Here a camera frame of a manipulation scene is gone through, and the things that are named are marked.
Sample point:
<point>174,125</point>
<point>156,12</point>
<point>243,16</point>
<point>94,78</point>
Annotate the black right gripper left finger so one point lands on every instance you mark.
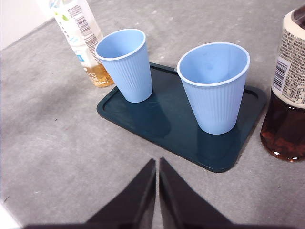
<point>135,205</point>

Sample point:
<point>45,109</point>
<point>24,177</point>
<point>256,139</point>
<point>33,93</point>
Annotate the jasmine tea bottle white label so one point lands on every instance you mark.
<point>81,33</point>

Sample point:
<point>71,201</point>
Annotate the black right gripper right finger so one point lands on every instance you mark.
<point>181,207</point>

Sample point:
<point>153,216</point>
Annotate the dark tea bottle beige label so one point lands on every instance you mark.
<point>286,124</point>

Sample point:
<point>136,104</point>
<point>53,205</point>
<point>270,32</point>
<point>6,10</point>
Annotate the dark blue rectangular tray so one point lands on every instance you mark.
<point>166,133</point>

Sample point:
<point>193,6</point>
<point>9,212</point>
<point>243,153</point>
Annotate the blue ribbed plastic cup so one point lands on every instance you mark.
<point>131,76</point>
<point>214,105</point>

